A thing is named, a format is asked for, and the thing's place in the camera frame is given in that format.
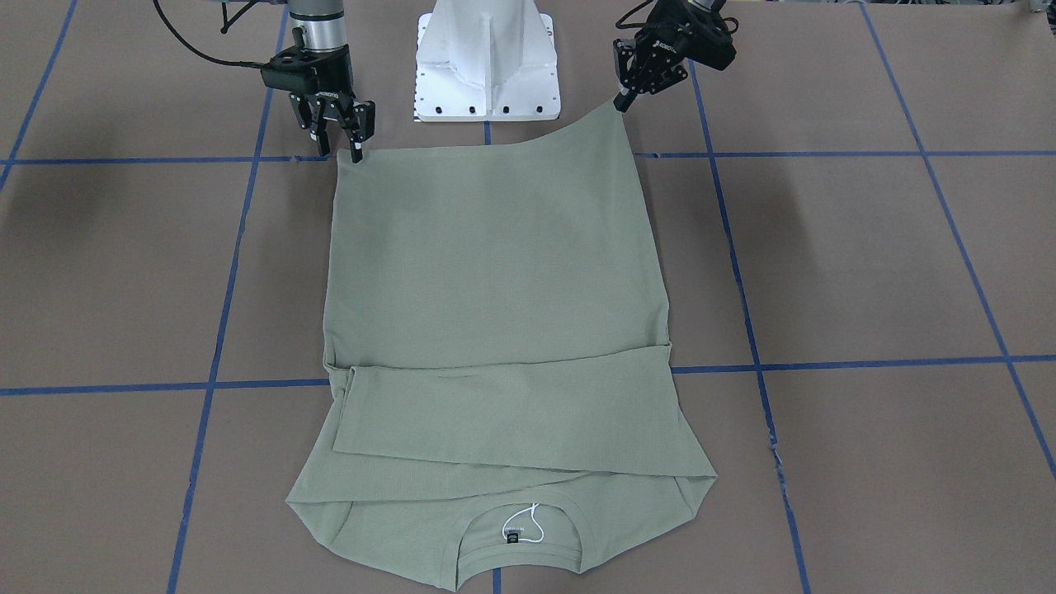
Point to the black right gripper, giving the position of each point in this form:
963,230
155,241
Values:
333,112

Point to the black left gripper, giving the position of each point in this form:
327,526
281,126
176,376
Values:
667,54

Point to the olive green long-sleeve shirt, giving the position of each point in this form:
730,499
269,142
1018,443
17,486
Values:
497,345

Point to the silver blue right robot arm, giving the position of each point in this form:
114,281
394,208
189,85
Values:
319,25

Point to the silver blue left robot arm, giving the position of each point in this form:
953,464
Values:
666,35

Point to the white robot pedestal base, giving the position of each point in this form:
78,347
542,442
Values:
486,61

